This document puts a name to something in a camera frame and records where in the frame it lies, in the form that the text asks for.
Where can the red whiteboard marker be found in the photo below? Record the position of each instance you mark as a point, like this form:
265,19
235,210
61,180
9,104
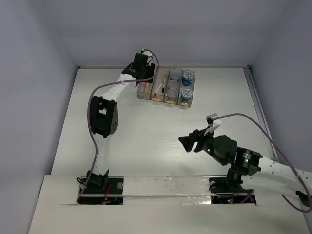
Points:
156,91

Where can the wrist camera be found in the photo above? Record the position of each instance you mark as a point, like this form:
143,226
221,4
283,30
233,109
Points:
147,52
212,123

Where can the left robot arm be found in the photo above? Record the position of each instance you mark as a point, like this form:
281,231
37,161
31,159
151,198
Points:
102,113

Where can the black whiteboard marker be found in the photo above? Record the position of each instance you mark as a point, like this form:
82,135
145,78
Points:
164,84

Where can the blue paint jar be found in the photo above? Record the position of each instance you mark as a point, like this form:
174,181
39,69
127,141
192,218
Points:
188,77
186,95

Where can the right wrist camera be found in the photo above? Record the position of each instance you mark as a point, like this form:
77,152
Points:
212,123

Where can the orange highlighter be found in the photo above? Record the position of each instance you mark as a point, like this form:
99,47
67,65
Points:
147,86

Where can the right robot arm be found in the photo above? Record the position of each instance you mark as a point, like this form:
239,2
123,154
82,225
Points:
248,171

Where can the clear pencil-shaped highlighter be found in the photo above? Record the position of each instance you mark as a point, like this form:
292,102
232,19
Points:
142,89

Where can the transparent drawer bin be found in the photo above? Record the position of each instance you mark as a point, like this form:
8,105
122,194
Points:
147,94
174,74
189,103
160,82

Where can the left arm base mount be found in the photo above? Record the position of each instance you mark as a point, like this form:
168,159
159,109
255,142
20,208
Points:
104,190

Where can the paperclip jar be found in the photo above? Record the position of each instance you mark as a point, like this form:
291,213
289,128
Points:
172,84
172,93

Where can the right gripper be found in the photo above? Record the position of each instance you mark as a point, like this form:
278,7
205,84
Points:
188,141

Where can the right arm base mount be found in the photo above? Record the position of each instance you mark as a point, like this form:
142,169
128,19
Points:
228,189

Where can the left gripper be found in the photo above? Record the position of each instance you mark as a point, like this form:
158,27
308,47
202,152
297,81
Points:
149,68

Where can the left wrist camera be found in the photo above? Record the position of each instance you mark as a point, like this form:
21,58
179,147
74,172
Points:
147,52

